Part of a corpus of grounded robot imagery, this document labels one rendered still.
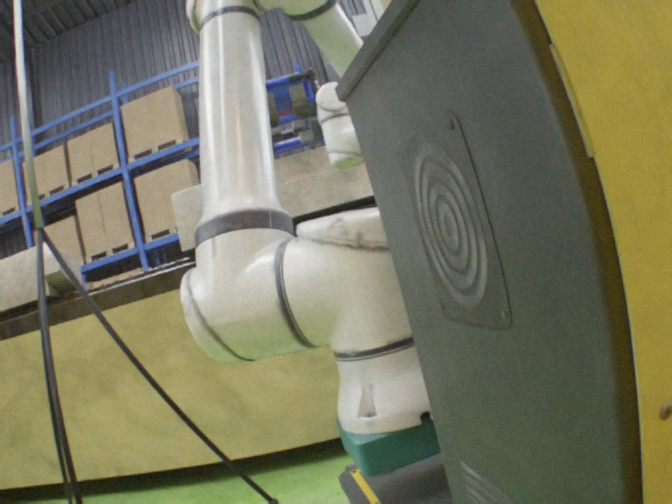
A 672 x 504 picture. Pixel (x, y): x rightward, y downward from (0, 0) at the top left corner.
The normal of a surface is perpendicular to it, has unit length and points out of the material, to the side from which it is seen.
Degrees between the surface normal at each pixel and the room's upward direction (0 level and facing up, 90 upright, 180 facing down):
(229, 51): 73
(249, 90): 80
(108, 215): 90
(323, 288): 88
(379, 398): 68
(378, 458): 90
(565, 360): 90
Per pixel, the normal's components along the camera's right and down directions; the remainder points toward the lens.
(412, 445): 0.18, -0.04
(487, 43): -0.95, 0.27
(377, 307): -0.15, 0.06
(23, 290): 0.00, -0.16
